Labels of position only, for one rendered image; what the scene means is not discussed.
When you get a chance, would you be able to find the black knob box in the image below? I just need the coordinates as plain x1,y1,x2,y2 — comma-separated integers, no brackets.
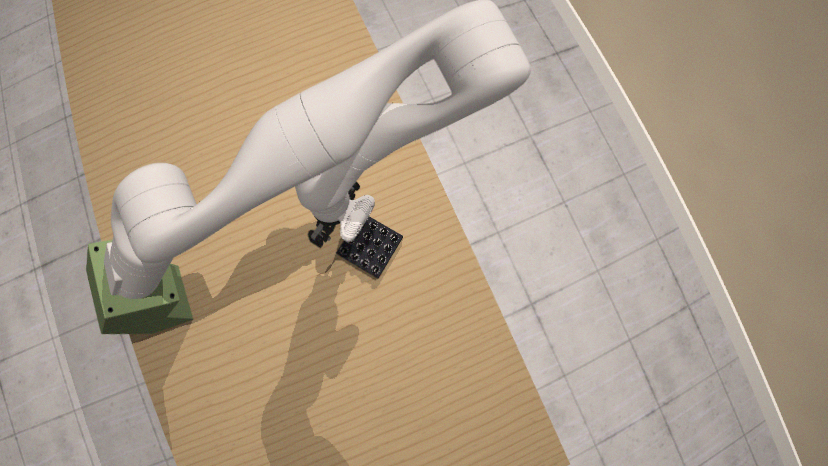
336,216,403,279

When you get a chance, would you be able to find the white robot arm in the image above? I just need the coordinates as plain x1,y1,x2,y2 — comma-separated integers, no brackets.
104,0,531,299

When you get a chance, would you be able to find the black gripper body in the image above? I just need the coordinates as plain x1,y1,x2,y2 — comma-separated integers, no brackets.
314,216,340,229

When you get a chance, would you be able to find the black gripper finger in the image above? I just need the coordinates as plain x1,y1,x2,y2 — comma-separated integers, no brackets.
348,182,360,200
308,223,336,248

